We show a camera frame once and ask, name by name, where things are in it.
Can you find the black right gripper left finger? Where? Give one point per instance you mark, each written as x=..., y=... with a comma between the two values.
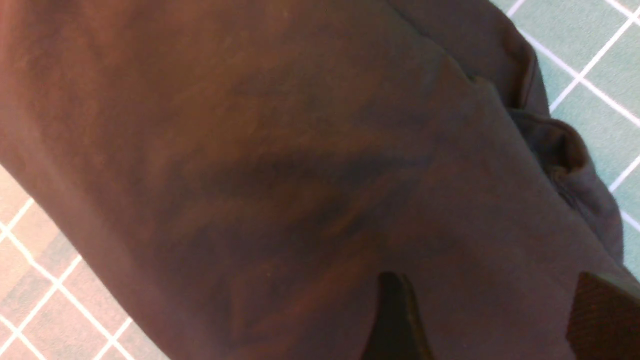
x=397, y=332

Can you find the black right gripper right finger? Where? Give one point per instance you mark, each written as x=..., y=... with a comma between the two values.
x=604, y=322

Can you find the dark gray long-sleeve shirt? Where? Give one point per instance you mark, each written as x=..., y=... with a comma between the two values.
x=238, y=173

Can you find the green checkered grid mat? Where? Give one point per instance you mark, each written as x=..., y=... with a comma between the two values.
x=54, y=308

